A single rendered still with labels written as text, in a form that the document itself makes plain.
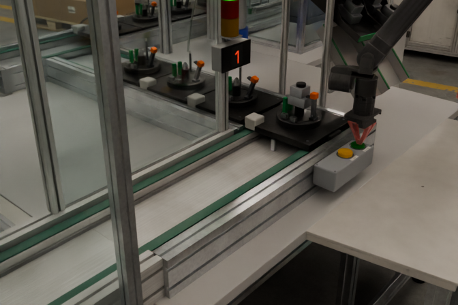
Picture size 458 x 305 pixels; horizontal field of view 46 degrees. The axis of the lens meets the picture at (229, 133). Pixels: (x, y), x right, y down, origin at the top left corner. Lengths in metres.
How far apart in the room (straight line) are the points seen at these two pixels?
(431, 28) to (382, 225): 4.29
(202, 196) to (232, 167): 0.17
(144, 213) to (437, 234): 0.72
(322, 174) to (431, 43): 4.27
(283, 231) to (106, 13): 0.77
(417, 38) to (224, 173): 4.34
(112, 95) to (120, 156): 0.11
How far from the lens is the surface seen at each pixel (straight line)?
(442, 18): 5.58
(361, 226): 1.42
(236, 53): 1.51
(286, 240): 1.34
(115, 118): 0.85
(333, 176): 1.44
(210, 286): 1.21
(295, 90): 1.63
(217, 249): 1.24
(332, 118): 1.72
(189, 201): 1.38
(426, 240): 1.42
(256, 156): 1.58
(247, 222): 1.30
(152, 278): 1.14
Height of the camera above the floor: 1.67
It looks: 26 degrees down
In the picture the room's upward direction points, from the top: straight up
